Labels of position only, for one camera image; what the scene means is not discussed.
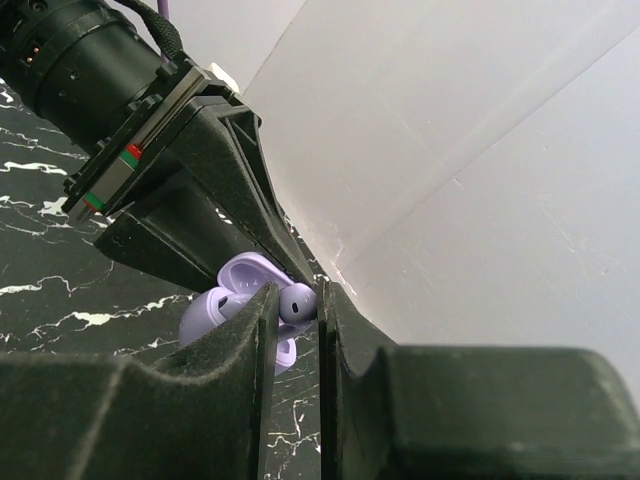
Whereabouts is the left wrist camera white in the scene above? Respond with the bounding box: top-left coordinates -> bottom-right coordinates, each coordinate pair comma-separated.
208,62 -> 240,95

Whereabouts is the purple earbud charging case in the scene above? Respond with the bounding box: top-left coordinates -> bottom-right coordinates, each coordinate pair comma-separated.
179,252 -> 297,375

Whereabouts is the purple earbud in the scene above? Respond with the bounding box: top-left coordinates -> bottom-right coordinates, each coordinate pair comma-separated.
278,283 -> 317,341

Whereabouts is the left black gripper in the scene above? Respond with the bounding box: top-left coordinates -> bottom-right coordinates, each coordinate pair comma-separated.
63,52 -> 315,292

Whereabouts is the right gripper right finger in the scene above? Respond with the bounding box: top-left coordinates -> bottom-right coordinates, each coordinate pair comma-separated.
318,282 -> 639,479

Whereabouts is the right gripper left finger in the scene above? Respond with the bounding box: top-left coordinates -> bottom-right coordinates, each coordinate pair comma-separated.
1,284 -> 279,479

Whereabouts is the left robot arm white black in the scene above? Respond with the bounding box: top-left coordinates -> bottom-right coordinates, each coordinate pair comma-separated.
1,1 -> 313,292

